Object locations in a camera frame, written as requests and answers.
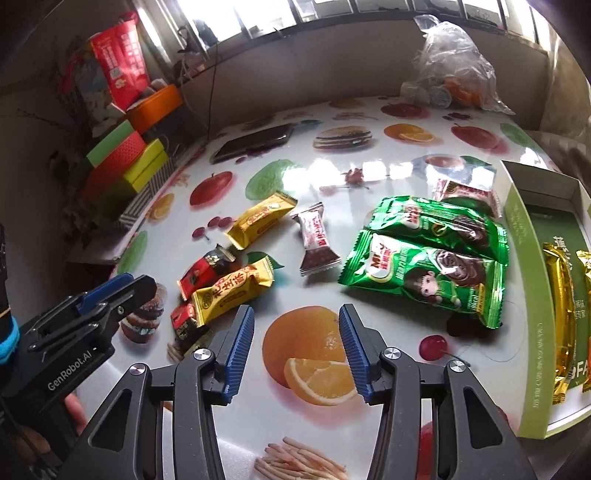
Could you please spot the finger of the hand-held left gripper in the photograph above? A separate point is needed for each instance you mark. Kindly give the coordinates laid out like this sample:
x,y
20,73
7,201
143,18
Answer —
x,y
108,285
143,290

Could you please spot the yellow-green box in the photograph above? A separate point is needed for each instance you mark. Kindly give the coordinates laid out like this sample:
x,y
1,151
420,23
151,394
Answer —
x,y
147,166

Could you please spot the person's left hand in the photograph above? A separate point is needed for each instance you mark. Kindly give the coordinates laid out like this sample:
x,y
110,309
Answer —
x,y
75,410

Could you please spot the red snack bag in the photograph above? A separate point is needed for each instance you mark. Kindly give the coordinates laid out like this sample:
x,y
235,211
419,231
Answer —
x,y
117,55

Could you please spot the black white striped box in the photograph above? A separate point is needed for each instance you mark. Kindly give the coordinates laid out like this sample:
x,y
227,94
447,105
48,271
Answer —
x,y
138,203

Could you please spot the green chocolate wafer packet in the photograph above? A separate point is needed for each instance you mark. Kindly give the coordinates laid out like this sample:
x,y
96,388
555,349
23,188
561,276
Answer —
x,y
438,221
415,277

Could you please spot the red black candy packet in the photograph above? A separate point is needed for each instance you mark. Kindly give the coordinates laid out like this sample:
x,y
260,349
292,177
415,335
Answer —
x,y
203,272
184,323

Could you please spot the window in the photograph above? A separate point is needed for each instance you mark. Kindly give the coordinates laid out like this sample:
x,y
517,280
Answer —
x,y
323,9

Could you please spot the white maroon candy packet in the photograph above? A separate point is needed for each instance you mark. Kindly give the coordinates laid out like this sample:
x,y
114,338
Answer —
x,y
461,191
316,235

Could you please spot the black smartphone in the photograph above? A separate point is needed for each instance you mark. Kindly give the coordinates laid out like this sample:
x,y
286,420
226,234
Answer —
x,y
254,141

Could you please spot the beige curtain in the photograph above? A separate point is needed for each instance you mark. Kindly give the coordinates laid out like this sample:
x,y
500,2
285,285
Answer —
x,y
568,138

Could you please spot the food printed tablecloth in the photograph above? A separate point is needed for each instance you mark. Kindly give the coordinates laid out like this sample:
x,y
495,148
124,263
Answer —
x,y
300,157

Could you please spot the clear plastic bag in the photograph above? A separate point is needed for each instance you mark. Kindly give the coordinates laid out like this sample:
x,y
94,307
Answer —
x,y
443,55

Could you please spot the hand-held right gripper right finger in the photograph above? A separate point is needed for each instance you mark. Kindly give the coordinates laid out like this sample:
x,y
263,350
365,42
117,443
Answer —
x,y
353,350

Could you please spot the gold foil snack packet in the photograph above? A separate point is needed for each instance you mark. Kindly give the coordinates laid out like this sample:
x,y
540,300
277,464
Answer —
x,y
561,300
585,323

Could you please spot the yellow peanut candy packet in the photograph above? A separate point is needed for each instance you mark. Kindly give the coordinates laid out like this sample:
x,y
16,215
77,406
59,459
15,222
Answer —
x,y
231,290
263,219

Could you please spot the small round lidded cup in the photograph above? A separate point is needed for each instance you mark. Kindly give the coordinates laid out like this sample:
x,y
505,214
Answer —
x,y
438,96

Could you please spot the light blue printed bag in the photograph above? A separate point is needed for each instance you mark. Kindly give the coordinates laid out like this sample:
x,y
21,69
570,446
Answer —
x,y
92,97

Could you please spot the green cardboard box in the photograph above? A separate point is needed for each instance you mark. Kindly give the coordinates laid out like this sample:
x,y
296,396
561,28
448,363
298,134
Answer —
x,y
521,277

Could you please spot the orange tangerines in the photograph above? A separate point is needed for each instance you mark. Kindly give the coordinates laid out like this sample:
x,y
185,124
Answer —
x,y
459,90

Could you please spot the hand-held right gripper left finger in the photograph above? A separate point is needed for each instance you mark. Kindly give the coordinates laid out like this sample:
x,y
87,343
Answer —
x,y
242,350

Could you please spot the orange box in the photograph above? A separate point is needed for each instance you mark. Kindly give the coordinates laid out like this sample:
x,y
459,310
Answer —
x,y
157,106

